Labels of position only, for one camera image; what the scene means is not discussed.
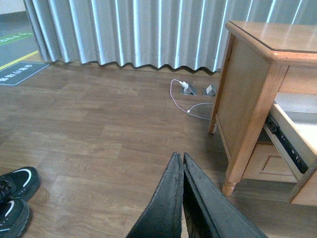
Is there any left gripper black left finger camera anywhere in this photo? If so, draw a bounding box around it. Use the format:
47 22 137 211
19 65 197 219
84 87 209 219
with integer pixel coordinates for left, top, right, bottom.
127 152 184 238

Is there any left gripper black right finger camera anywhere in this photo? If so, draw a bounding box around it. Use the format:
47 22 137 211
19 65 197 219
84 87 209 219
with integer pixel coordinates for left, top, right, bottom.
183 153 266 238

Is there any wooden drawer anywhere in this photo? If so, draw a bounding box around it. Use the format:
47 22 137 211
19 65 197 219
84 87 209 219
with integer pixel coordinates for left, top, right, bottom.
264 92 317 206
242 142 298 183

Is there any wooden nightstand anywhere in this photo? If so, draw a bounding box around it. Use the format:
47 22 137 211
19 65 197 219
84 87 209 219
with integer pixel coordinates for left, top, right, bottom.
209 21 317 196

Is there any floor socket with plug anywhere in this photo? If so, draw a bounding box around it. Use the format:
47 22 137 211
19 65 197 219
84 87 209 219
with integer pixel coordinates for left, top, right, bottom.
179 81 197 96

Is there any black sneaker upper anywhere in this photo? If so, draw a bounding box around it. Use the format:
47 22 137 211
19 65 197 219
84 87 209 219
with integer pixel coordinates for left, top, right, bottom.
0 167 40 203

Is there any black sneaker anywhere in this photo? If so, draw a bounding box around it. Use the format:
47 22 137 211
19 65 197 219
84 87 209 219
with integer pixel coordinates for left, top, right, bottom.
0 199 30 238
0 167 40 203

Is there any black sneaker lower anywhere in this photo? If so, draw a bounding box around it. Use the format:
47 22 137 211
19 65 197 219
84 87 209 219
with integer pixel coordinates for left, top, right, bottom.
0 199 30 238

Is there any grey pleated curtain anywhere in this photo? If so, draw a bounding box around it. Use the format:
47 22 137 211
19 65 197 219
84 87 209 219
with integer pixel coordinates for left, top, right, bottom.
24 0 317 71

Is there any grey floor sign sticker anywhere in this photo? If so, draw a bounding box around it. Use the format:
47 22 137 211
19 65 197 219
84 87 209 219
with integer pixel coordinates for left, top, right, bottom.
0 61 50 86

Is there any white charger cable on floor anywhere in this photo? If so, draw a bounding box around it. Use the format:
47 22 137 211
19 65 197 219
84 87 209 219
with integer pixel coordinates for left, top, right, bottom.
169 79 214 120

